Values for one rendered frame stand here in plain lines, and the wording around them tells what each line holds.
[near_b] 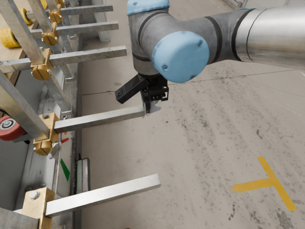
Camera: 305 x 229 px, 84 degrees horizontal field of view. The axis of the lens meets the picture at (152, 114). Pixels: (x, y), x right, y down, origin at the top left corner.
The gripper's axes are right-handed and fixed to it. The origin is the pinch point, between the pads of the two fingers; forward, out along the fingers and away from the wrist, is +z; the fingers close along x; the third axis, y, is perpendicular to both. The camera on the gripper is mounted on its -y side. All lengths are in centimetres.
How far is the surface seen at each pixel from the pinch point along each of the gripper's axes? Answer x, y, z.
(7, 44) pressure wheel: 46, -52, -11
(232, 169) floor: -5, 66, 84
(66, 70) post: 44, -33, 5
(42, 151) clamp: -8.7, -33.4, -2.9
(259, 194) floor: -26, 75, 84
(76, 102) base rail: 25.9, -30.2, 12.2
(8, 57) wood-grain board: 40, -52, -8
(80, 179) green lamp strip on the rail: -13.6, -27.6, 12.1
